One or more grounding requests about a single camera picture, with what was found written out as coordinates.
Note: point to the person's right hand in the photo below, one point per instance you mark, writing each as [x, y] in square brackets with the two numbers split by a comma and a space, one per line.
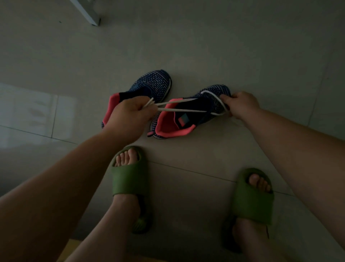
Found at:
[242, 105]

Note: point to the person's left hand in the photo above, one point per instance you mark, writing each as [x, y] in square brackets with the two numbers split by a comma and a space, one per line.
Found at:
[129, 118]

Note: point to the blue knit sneaker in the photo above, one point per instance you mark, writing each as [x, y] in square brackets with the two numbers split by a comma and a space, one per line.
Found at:
[153, 81]
[188, 108]

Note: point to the white shoelace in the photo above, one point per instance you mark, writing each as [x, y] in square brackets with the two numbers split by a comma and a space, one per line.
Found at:
[183, 110]

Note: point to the person's right forearm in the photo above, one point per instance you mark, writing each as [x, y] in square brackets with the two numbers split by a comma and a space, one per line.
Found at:
[304, 159]

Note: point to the person's left forearm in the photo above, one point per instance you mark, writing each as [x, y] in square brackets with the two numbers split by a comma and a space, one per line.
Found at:
[51, 199]

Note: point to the person's left leg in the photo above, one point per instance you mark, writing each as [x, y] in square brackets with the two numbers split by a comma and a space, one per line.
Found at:
[113, 224]

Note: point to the person's leg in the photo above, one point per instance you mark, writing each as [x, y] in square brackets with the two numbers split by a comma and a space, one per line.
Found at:
[250, 237]
[113, 224]

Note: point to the person's right leg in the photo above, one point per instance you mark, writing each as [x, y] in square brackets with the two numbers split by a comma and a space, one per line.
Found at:
[250, 237]

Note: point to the green foam slipper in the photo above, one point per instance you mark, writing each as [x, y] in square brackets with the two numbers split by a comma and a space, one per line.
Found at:
[252, 202]
[129, 178]

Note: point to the white metal shoe rack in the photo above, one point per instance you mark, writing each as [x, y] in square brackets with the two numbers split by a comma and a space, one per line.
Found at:
[89, 13]

